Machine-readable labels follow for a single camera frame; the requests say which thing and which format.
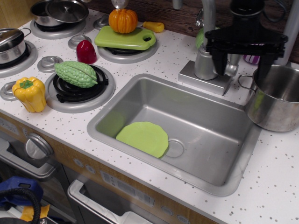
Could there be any green toy bitter melon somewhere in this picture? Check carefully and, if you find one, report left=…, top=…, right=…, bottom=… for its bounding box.
left=54, top=61, right=98, bottom=88

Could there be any large steel pot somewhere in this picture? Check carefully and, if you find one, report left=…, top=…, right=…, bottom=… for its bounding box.
left=237, top=65, right=299, bottom=132

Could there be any steel pot left edge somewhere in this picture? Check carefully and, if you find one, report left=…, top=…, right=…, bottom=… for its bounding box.
left=0, top=28, right=31, bottom=64

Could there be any light green plastic plate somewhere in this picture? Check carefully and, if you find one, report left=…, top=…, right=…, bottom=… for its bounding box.
left=116, top=121, right=169, bottom=158

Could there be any green toy cabbage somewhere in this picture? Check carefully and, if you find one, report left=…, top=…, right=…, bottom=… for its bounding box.
left=196, top=28, right=207, bottom=49

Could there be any silver stove knob back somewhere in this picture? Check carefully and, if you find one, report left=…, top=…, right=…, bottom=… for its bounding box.
left=68, top=35, right=92, bottom=50

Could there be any grey metal sink basin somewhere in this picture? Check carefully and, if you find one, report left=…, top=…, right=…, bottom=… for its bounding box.
left=87, top=74, right=261, bottom=196

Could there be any yellow toy squash piece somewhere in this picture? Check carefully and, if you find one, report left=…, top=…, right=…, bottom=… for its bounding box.
left=142, top=21, right=164, bottom=33

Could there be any grey oven door handle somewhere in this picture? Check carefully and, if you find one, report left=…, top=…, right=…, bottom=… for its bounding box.
left=0, top=138, right=56, bottom=182

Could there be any yellow toy bell pepper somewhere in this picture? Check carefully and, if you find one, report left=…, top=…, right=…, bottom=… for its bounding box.
left=12, top=77, right=47, bottom=112

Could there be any blue clamp tool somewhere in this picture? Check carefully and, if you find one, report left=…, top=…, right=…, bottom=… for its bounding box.
left=0, top=176, right=43, bottom=206

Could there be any grey vertical pole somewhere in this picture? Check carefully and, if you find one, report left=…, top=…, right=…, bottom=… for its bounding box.
left=272, top=0, right=299, bottom=67

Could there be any silver oven dial knob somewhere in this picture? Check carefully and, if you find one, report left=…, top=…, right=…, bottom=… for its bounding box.
left=25, top=133, right=54, bottom=160

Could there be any black hose cable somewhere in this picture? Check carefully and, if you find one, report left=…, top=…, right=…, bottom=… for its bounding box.
left=0, top=188, right=42, bottom=221

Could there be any steel pot with lid back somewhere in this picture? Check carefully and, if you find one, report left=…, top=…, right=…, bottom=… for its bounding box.
left=30, top=0, right=89, bottom=27

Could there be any grey dishwasher door handle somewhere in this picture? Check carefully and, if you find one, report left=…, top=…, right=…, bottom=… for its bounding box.
left=67, top=179, right=131, bottom=224

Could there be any black coil burner front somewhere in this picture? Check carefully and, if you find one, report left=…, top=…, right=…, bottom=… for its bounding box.
left=52, top=65, right=109, bottom=103

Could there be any orange toy pumpkin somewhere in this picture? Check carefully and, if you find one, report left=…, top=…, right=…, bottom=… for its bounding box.
left=108, top=9, right=138, bottom=34

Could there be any red toy pepper piece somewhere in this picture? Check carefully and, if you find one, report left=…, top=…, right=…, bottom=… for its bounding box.
left=76, top=40, right=97, bottom=64

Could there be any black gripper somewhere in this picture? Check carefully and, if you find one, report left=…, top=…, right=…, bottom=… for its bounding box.
left=205, top=19, right=288, bottom=80

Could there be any green plastic cutting board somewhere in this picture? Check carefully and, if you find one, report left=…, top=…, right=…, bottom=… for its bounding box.
left=94, top=26, right=156, bottom=50

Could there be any silver stove knob front left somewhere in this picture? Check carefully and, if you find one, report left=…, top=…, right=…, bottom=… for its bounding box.
left=0, top=82, right=17, bottom=101

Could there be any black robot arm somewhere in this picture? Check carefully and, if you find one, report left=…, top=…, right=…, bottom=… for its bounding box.
left=205, top=0, right=288, bottom=78

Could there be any yellow tape piece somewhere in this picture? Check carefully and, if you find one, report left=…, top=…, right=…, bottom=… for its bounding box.
left=20, top=204, right=50, bottom=222

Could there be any silver toy faucet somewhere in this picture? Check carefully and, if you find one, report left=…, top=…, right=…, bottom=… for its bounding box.
left=178, top=0, right=241, bottom=96

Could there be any silver stove knob middle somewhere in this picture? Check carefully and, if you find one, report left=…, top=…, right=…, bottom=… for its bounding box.
left=37, top=56, right=63, bottom=73

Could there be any purple white toy onion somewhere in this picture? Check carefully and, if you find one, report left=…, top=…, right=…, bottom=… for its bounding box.
left=242, top=55, right=260, bottom=64

